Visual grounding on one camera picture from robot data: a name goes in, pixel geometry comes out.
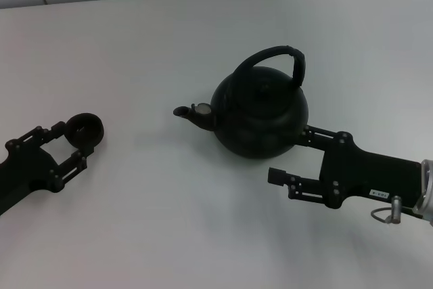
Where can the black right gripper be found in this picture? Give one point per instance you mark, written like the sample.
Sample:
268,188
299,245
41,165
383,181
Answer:
362,174

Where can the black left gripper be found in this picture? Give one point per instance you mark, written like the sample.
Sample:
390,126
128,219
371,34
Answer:
27,170

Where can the small dark teacup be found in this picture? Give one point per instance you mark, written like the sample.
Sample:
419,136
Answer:
84,133

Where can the black round teapot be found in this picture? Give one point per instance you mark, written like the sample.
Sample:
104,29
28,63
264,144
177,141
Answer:
260,123

